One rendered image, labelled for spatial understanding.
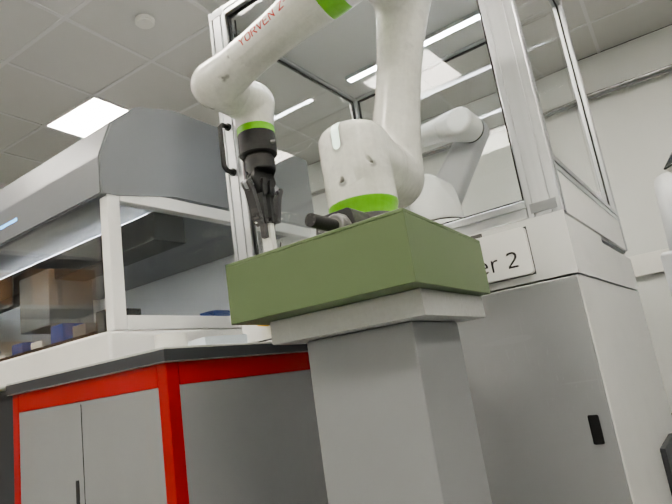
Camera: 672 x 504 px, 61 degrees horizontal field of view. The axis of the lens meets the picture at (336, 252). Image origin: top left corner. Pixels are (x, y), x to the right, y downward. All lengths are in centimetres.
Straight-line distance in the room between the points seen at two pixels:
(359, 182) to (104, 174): 125
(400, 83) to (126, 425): 90
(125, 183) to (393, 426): 148
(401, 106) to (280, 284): 51
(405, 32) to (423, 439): 82
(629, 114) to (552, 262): 356
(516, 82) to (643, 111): 341
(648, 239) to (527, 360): 333
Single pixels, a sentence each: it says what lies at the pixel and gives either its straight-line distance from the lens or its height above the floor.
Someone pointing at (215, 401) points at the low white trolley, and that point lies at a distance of 124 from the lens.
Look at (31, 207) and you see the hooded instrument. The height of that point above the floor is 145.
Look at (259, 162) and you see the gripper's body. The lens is 135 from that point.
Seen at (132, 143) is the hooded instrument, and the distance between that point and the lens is 220.
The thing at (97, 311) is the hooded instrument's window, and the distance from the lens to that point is 202.
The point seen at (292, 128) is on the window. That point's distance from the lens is 183.
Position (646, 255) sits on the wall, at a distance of 457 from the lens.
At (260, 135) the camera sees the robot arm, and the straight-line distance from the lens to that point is 137.
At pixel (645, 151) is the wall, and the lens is 477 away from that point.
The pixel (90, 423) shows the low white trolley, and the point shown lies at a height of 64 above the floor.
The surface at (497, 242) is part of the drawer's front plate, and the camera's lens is 138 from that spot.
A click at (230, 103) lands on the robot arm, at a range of 134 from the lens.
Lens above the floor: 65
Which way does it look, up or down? 13 degrees up
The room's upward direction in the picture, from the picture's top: 9 degrees counter-clockwise
